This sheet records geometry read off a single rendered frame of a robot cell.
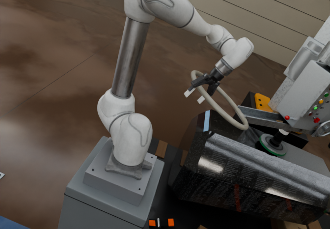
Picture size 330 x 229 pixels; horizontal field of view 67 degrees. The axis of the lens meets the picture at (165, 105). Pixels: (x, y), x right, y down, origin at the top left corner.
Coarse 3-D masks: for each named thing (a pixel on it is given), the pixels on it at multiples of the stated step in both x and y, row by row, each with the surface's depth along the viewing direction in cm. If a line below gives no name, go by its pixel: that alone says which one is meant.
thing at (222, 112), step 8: (192, 72) 151; (200, 72) 166; (192, 80) 144; (200, 88) 137; (208, 96) 134; (224, 96) 176; (216, 104) 133; (232, 104) 173; (224, 112) 134; (240, 112) 168; (232, 120) 135; (240, 128) 140
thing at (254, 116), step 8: (248, 112) 175; (256, 112) 177; (264, 112) 179; (248, 120) 164; (256, 120) 166; (264, 120) 167; (272, 120) 181; (280, 120) 188; (280, 128) 176; (288, 128) 177; (296, 128) 179
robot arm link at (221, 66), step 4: (220, 60) 131; (216, 64) 132; (220, 64) 130; (224, 64) 129; (216, 68) 132; (220, 68) 129; (224, 68) 129; (228, 68) 129; (232, 68) 131; (220, 72) 131; (224, 72) 130; (228, 72) 130
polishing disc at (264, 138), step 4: (264, 136) 198; (268, 136) 200; (272, 136) 203; (264, 140) 193; (268, 140) 195; (264, 144) 190; (268, 144) 190; (280, 144) 196; (268, 148) 188; (272, 148) 187; (276, 148) 190; (280, 148) 192; (284, 148) 194; (276, 152) 186; (280, 152) 187; (284, 152) 189
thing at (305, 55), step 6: (306, 48) 230; (300, 54) 234; (306, 54) 227; (312, 54) 223; (294, 60) 240; (300, 60) 232; (306, 60) 227; (294, 66) 238; (300, 66) 232; (294, 72) 237; (300, 72) 232
